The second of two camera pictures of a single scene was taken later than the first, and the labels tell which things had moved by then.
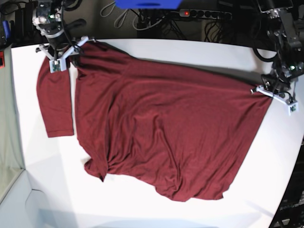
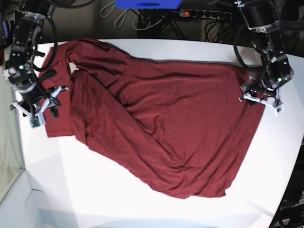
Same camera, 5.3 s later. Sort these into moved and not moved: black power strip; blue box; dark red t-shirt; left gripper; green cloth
Moved: left gripper; dark red t-shirt
Not moved: blue box; black power strip; green cloth
